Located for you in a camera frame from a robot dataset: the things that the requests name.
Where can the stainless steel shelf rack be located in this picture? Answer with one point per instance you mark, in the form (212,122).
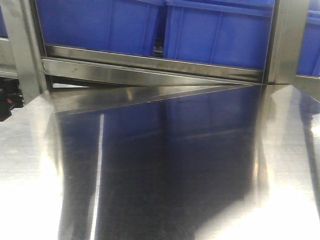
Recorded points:
(25,56)

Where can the blue plastic bin left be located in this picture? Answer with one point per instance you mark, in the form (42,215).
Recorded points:
(122,26)

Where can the blue plastic bin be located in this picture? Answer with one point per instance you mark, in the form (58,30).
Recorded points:
(219,32)
(122,26)

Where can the blue plastic bin right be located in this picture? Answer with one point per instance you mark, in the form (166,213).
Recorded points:
(219,32)

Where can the black equipment with red button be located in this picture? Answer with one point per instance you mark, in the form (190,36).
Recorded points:
(11,97)

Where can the blue bin far right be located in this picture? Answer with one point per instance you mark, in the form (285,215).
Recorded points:
(309,59)

